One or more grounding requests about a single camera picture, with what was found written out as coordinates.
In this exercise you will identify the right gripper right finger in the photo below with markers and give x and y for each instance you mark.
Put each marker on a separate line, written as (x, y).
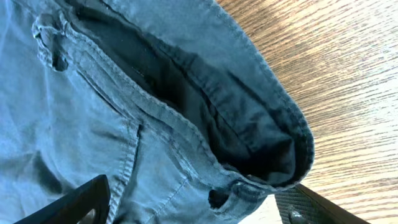
(300, 205)

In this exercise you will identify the navy blue shorts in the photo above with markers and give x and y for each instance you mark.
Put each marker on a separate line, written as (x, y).
(169, 99)

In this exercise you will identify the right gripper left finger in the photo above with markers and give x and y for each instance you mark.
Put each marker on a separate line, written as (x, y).
(87, 204)

